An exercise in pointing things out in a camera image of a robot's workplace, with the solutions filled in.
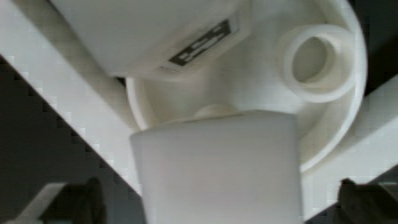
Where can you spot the white U-shaped fence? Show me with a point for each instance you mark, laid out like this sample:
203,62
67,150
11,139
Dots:
85,96

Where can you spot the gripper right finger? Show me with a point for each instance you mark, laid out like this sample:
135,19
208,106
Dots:
366,203

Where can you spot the white stool leg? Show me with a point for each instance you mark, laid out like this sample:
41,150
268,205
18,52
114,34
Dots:
156,38
219,171

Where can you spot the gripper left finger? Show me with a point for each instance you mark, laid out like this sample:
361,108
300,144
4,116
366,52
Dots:
66,204

